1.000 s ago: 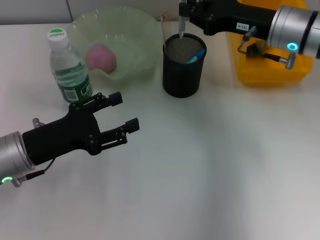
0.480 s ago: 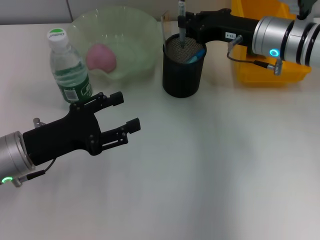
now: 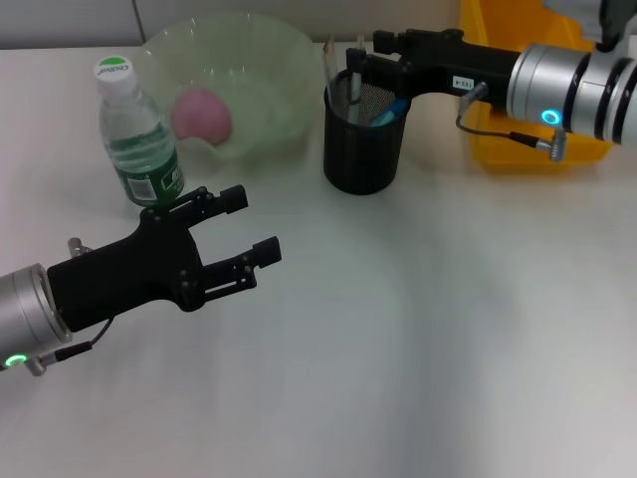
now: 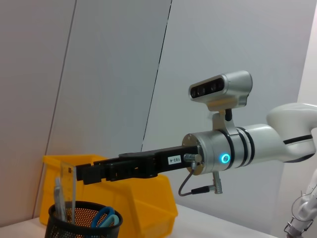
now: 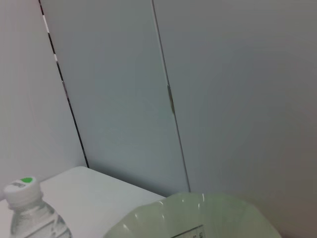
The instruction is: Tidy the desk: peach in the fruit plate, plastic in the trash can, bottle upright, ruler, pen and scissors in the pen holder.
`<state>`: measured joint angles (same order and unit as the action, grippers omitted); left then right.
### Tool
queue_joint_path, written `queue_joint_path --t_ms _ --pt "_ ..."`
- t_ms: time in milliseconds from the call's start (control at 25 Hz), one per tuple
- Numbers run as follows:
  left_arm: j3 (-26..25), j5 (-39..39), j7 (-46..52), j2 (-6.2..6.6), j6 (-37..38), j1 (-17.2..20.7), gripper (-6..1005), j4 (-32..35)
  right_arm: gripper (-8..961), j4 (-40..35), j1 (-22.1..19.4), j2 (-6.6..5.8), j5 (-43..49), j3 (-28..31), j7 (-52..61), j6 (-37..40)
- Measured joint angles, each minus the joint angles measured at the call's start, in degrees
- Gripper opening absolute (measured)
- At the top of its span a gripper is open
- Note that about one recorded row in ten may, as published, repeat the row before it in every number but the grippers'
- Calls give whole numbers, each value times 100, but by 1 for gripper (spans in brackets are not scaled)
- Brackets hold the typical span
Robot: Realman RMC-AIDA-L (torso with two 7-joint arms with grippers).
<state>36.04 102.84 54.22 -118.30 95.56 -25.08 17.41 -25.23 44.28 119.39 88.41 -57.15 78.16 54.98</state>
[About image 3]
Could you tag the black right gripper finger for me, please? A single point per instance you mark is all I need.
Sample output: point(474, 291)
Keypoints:
point(380, 67)
point(390, 41)

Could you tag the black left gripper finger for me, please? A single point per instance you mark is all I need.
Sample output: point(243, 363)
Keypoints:
point(209, 205)
point(234, 274)

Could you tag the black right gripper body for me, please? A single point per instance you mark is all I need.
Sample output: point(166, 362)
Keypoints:
point(448, 65)

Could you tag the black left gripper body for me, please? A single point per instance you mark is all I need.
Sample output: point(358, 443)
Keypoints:
point(129, 274)

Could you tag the grey clear ballpoint pen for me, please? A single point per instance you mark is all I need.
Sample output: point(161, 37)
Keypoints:
point(357, 89)

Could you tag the blue sheathed scissors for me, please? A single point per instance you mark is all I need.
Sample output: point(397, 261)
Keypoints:
point(393, 112)

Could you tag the clear plastic ruler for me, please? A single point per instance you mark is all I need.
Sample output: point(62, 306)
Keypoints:
point(331, 65)

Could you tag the pink toy peach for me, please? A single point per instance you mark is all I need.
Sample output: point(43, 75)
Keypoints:
point(199, 117)

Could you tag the clear water bottle green label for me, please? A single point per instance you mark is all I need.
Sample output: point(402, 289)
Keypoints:
point(139, 149)

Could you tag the black mesh pen holder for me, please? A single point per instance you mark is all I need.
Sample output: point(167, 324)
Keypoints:
point(358, 159)

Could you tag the pale green glass fruit plate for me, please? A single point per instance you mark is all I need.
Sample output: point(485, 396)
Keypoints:
point(259, 60)

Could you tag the yellow plastic bin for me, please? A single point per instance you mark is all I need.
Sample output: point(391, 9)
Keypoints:
point(497, 149)

